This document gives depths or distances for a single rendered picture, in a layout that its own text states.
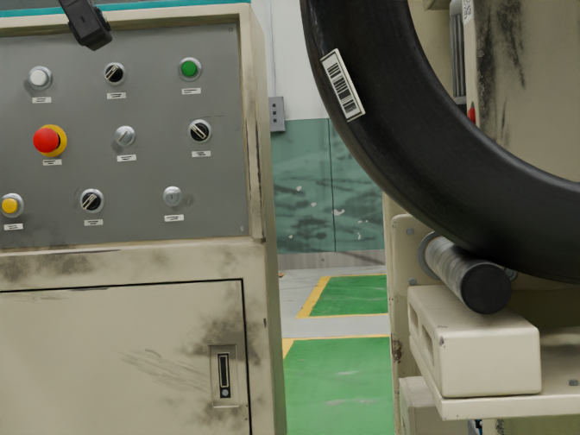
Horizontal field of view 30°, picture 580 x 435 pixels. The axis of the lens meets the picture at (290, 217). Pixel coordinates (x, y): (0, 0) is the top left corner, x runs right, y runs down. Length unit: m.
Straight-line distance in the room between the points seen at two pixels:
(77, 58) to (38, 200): 0.24
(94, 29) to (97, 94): 0.71
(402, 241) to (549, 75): 0.27
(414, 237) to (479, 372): 0.36
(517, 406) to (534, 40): 0.52
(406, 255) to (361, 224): 8.83
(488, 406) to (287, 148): 9.22
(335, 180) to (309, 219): 0.44
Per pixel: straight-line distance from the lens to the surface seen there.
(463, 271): 0.98
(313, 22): 0.97
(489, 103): 1.33
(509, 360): 0.97
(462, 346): 0.96
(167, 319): 1.71
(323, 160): 10.12
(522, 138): 1.33
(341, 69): 0.93
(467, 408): 0.97
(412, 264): 1.30
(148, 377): 1.73
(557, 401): 0.99
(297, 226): 10.16
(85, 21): 1.06
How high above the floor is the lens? 1.02
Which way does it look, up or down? 3 degrees down
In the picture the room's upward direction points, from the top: 3 degrees counter-clockwise
